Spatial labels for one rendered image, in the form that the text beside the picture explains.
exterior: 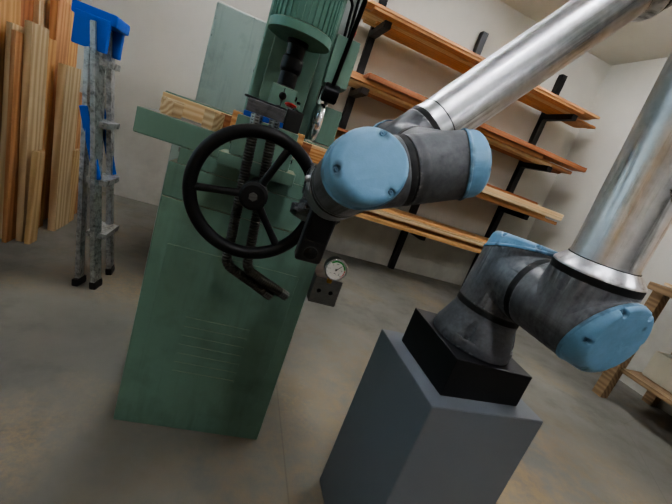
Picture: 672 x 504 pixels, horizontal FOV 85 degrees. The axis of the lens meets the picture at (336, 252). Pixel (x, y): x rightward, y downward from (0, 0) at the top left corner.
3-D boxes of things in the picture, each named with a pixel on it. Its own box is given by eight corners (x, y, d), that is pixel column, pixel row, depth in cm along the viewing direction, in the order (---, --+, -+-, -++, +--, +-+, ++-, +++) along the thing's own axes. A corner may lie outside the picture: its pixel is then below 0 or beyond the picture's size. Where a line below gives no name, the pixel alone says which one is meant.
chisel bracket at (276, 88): (264, 113, 100) (273, 81, 98) (265, 115, 113) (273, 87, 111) (290, 122, 102) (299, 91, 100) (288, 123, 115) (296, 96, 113)
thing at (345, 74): (323, 81, 120) (338, 33, 116) (320, 84, 129) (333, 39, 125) (347, 91, 122) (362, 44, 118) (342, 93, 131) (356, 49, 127)
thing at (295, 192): (176, 162, 90) (180, 146, 89) (194, 156, 110) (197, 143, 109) (328, 210, 100) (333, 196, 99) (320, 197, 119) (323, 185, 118)
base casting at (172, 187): (159, 194, 92) (166, 158, 89) (202, 170, 146) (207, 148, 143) (326, 242, 102) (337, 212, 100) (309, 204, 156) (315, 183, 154)
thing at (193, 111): (159, 109, 101) (163, 91, 100) (161, 109, 103) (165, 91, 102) (357, 177, 116) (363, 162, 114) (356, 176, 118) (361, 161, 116)
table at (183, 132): (113, 130, 77) (118, 101, 76) (157, 130, 106) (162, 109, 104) (373, 213, 92) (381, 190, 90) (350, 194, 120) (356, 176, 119)
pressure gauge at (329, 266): (319, 283, 99) (329, 256, 97) (317, 278, 102) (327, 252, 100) (340, 289, 100) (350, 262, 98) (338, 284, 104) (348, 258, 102)
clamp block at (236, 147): (226, 152, 82) (236, 112, 80) (232, 149, 95) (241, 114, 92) (289, 173, 86) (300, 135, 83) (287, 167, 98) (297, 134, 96)
